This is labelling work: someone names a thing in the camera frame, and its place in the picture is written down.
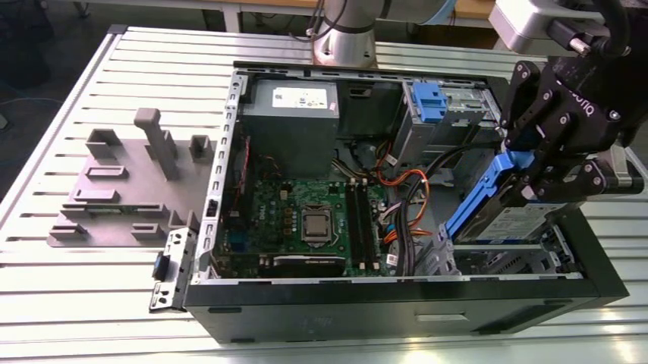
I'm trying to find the grey power supply unit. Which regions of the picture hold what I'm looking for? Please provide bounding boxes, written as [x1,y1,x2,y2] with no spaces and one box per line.
[237,79,341,181]

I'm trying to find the metal disk bay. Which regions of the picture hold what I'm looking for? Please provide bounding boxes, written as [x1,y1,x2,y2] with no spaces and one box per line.
[415,221,582,278]

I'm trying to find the CPU socket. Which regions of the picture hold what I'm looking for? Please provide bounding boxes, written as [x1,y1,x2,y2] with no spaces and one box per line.
[298,203,340,249]

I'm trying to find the blue floor cable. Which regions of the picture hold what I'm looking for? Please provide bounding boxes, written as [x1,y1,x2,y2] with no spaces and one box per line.
[0,96,62,106]

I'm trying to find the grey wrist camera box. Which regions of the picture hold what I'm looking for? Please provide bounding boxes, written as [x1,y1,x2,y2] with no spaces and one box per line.
[488,0,608,58]

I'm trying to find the orange wire bundle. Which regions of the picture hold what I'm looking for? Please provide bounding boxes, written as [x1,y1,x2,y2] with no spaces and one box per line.
[377,169,432,243]

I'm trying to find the black graphics card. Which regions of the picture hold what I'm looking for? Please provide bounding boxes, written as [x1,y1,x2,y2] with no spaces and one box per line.
[256,253,349,278]

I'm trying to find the silver CPU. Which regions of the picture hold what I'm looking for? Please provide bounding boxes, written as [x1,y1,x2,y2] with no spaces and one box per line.
[304,215,333,237]

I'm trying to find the black cable bundle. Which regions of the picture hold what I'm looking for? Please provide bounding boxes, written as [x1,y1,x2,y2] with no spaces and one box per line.
[393,140,508,277]

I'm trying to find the black open PC case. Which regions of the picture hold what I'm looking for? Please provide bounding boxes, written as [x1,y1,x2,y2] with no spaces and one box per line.
[149,59,630,344]

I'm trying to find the blue drive latch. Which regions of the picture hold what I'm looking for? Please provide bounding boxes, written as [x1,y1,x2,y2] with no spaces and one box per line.
[412,81,449,124]

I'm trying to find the grey parts rack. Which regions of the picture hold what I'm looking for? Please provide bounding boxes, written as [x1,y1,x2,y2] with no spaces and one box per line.
[46,108,220,249]

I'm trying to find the hard disk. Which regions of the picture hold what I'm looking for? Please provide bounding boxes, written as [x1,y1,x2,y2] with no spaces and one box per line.
[445,149,567,246]

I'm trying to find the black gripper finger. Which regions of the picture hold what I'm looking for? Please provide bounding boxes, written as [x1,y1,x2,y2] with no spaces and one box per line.
[500,59,547,152]
[520,150,610,206]

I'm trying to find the green motherboard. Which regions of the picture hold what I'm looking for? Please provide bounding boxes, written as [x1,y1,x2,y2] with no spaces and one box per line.
[212,177,401,278]

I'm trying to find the black RAM slot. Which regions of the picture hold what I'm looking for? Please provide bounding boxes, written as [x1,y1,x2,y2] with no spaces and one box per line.
[345,178,371,272]
[359,178,383,272]

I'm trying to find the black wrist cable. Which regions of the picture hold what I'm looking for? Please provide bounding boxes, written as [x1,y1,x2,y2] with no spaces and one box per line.
[602,0,634,56]

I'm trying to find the blue rear port plug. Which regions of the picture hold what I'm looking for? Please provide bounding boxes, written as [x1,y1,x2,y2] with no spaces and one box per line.
[153,252,172,281]

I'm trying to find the wooden desk white frame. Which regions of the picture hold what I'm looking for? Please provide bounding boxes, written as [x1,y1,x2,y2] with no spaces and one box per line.
[202,0,500,52]

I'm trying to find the silver drive cage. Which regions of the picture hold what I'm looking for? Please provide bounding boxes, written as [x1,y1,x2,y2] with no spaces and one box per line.
[393,79,508,170]

